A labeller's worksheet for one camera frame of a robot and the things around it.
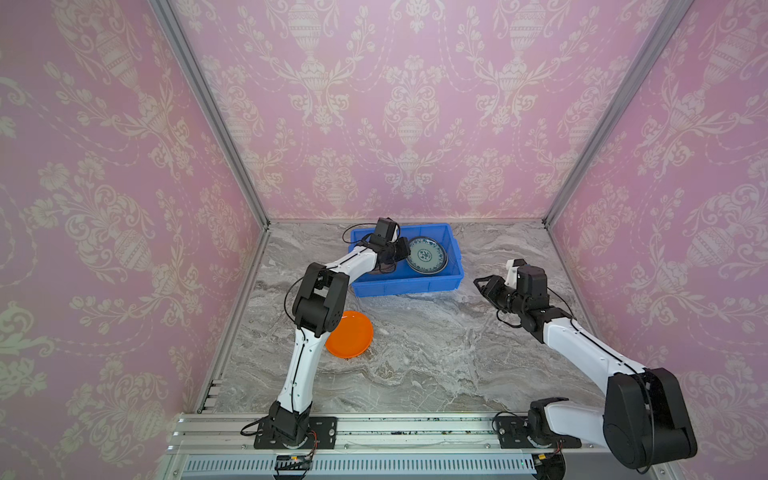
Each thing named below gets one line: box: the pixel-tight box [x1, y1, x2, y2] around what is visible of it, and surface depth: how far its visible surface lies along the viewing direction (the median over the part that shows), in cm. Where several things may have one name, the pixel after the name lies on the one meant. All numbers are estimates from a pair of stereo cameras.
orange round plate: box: [326, 310, 374, 359], surface depth 90 cm
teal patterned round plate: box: [406, 236, 449, 275], surface depth 108 cm
